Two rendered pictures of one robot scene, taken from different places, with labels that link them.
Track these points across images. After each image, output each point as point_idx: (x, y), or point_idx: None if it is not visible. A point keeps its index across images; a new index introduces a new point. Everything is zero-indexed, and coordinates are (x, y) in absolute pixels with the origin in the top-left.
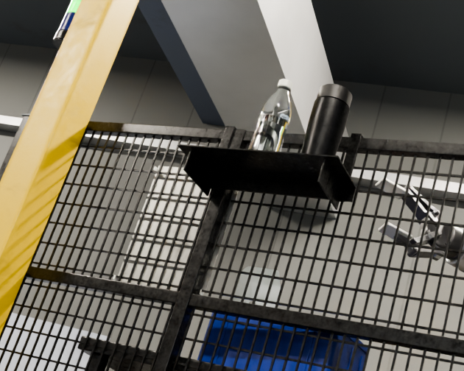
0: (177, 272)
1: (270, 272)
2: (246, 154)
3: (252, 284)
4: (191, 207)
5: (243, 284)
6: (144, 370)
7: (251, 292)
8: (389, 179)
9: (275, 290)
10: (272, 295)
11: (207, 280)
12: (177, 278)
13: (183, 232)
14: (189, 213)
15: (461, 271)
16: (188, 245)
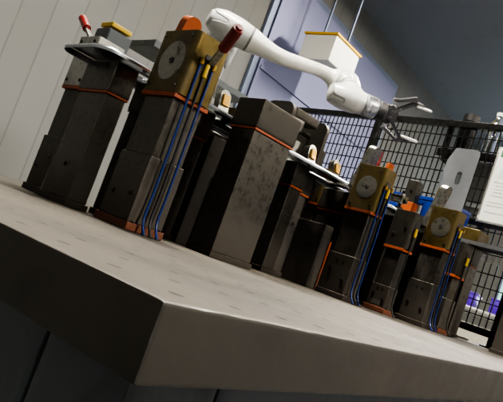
0: (500, 210)
1: (461, 151)
2: (493, 163)
3: (467, 161)
4: None
5: (473, 163)
6: (487, 259)
7: (465, 167)
8: (427, 108)
9: (450, 160)
10: (450, 164)
11: (480, 208)
12: (497, 214)
13: None
14: None
15: (363, 113)
16: None
